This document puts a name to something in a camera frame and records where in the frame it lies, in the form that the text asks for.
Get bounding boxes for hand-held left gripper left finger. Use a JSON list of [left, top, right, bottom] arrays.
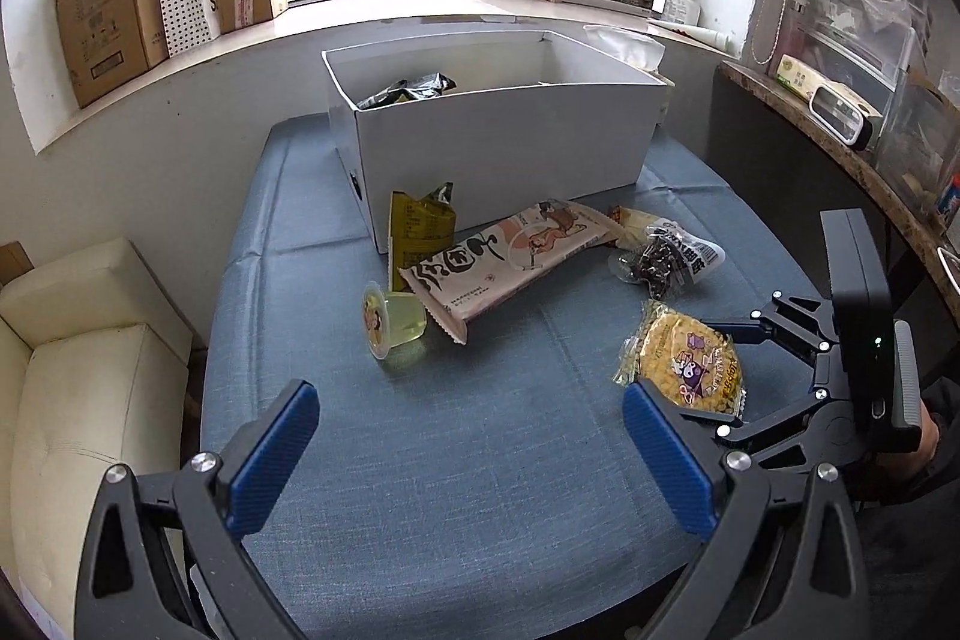
[[73, 379, 321, 640]]

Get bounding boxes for white tube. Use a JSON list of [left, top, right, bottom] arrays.
[[649, 17, 740, 52]]

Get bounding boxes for tissue box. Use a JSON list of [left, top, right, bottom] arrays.
[[583, 25, 674, 86]]

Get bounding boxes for yellow jelly cup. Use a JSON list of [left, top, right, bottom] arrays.
[[362, 281, 430, 362]]

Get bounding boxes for cream carton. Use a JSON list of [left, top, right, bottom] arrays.
[[775, 53, 875, 112]]

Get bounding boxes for clear plastic container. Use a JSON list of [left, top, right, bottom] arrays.
[[874, 66, 960, 229]]

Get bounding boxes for cardboard scrap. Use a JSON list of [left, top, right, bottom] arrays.
[[0, 242, 35, 281]]

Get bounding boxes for white desk clock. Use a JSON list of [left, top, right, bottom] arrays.
[[808, 83, 884, 150]]

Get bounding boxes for clear drawer organizer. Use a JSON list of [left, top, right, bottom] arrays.
[[780, 0, 938, 86]]

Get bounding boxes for dark grey snack packet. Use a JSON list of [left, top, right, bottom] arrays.
[[355, 72, 457, 111]]

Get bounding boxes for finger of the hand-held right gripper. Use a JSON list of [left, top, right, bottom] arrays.
[[670, 387, 857, 467], [705, 291, 841, 372]]

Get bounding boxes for small pale yellow packet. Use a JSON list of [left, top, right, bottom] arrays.
[[607, 205, 661, 250]]

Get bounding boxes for dark beans snack packet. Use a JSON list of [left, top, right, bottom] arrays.
[[609, 218, 728, 300]]

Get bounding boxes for person's right hand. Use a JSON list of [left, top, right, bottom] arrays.
[[916, 411, 944, 461]]

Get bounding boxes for stone-topped side cabinet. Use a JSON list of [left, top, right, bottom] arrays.
[[709, 61, 960, 341]]

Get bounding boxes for blue tablecloth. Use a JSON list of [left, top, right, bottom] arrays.
[[199, 115, 833, 640]]

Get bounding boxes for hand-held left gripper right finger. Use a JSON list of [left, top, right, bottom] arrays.
[[621, 381, 871, 640]]

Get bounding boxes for yellow corn snack packet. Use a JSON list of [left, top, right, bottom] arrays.
[[613, 299, 749, 420]]

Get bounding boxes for cream leather sofa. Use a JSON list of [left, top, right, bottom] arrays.
[[0, 237, 196, 640]]

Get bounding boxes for olive snack pouch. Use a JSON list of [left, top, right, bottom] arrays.
[[388, 182, 457, 292]]

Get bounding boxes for long pink snack packet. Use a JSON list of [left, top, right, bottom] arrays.
[[397, 199, 623, 345]]

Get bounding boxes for large brown cardboard box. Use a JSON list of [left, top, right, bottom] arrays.
[[54, 0, 170, 109]]

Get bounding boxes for person's right forearm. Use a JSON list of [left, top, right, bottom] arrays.
[[855, 452, 960, 536]]

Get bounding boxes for white cardboard box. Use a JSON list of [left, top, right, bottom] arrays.
[[322, 29, 670, 255]]

